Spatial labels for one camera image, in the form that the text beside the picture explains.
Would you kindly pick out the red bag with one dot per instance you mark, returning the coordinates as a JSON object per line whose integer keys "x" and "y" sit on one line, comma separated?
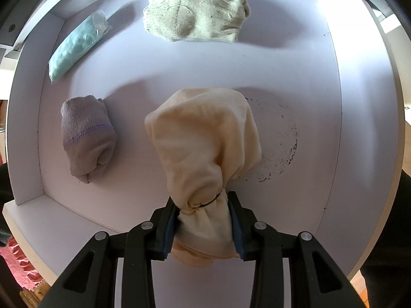
{"x": 19, "y": 263}

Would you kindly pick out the woven basket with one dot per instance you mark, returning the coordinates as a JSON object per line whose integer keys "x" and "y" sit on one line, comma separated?
{"x": 32, "y": 295}

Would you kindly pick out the grey sock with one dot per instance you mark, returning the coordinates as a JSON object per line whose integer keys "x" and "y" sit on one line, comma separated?
{"x": 86, "y": 134}

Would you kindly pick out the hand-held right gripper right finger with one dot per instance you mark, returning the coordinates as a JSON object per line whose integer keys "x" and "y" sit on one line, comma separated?
{"x": 237, "y": 231}

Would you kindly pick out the teal towel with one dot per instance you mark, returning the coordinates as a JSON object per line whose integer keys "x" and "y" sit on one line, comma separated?
{"x": 74, "y": 49}

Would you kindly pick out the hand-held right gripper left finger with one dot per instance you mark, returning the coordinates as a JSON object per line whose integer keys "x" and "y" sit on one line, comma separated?
{"x": 168, "y": 231}

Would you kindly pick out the cream banded cloth bundle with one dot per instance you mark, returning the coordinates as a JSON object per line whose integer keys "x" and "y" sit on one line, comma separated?
{"x": 205, "y": 141}

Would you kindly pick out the person's black trousers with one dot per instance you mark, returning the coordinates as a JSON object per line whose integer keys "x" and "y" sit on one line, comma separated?
{"x": 388, "y": 247}

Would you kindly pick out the cream sock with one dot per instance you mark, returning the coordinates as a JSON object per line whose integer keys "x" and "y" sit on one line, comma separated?
{"x": 192, "y": 9}

